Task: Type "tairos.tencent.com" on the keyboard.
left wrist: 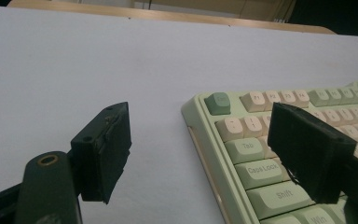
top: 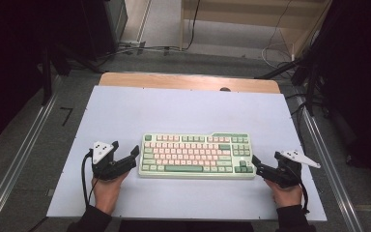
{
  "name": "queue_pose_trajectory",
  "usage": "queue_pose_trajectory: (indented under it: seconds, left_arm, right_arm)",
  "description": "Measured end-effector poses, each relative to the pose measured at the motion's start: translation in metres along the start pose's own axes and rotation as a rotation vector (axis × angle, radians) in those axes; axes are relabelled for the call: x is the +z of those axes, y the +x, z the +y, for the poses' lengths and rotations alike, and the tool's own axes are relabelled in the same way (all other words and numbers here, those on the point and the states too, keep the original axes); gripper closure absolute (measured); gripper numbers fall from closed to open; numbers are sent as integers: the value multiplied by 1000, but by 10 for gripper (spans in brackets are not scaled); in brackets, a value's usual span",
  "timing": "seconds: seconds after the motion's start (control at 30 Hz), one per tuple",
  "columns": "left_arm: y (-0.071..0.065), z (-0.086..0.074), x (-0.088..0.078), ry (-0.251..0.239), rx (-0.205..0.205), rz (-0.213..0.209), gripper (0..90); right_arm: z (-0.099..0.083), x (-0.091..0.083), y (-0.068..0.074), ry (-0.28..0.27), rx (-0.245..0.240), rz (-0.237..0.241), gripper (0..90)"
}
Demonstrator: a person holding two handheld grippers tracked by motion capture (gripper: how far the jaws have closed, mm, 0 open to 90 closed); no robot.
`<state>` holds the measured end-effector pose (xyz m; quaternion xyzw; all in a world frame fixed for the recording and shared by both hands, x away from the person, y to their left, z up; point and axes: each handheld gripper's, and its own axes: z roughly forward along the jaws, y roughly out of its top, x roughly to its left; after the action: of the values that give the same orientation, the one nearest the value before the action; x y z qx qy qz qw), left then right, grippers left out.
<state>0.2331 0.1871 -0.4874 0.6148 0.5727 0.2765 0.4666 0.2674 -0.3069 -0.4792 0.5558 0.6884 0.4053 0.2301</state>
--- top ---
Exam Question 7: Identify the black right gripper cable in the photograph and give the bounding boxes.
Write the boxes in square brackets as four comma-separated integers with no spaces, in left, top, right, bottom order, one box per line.
[297,179,311,215]

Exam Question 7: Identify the aluminium floor rail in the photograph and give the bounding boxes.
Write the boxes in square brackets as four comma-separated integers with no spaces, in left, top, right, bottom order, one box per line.
[296,95,365,232]
[0,75,62,232]

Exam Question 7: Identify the black hanging cable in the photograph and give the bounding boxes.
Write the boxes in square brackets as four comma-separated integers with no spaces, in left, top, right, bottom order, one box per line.
[183,0,202,52]

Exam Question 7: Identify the green and pink keyboard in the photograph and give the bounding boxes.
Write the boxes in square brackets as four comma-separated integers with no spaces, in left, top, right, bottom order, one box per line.
[137,131,257,180]

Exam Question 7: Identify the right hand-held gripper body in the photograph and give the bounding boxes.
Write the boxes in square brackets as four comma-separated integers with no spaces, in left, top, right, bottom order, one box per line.
[256,150,322,189]

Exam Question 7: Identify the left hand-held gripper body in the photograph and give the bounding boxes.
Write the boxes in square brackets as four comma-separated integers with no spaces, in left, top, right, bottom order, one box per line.
[91,140,138,182]

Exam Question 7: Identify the black metal stand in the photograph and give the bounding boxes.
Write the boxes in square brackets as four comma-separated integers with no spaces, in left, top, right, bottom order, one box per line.
[39,44,104,106]

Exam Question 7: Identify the dark curtain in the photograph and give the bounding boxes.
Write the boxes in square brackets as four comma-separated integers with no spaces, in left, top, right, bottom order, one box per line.
[308,0,371,197]
[0,0,88,155]

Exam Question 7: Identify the white board sheet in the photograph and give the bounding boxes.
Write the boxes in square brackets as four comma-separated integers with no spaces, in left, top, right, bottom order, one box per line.
[45,84,328,222]

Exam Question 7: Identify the person's right hand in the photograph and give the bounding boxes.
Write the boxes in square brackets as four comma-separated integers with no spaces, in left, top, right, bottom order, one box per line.
[263,179,304,209]

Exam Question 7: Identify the white cable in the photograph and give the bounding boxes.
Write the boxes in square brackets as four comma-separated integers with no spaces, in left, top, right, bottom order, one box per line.
[260,0,295,72]

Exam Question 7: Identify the light wooden shelf frame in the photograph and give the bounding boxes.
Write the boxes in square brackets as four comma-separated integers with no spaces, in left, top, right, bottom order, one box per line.
[178,0,333,60]

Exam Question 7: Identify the person's left hand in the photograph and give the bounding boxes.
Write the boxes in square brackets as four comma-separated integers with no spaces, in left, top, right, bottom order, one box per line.
[91,171,130,217]

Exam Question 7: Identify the black tripod stand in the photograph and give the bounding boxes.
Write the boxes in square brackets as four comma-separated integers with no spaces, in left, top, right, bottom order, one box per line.
[254,54,331,118]

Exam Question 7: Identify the grey power strip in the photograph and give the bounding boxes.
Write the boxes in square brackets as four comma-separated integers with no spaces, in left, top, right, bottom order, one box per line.
[118,40,147,50]

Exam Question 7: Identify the wooden table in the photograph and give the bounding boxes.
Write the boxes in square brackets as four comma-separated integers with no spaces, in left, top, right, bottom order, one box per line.
[98,72,282,95]

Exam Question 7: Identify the dark cabinet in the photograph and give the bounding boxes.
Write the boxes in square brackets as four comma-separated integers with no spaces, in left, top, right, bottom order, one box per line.
[79,0,129,63]

